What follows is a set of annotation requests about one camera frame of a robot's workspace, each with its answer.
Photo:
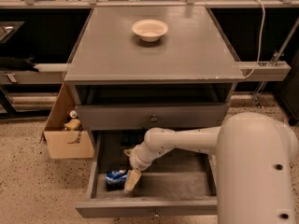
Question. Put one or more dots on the grey drawer cabinet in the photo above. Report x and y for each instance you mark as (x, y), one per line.
(190, 64)

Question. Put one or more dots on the blue pepsi can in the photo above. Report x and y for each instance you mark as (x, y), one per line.
(116, 179)

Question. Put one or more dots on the closed grey top drawer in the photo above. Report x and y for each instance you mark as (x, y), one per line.
(134, 117)

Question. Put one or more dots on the white bowl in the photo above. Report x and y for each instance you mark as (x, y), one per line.
(150, 30)

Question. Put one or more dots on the open grey middle drawer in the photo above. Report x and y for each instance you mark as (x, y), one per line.
(180, 183)

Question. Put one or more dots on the black object on left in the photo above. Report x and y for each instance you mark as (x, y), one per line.
(19, 64)

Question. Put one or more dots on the yellow object in box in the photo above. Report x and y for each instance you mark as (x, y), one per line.
(73, 124)

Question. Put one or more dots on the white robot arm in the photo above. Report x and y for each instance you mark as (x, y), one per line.
(253, 152)

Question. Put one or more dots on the grey metal rail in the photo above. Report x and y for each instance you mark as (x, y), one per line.
(253, 71)

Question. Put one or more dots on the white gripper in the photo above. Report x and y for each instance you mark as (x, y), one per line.
(136, 162)

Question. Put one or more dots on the cardboard box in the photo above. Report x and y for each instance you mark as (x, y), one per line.
(62, 143)

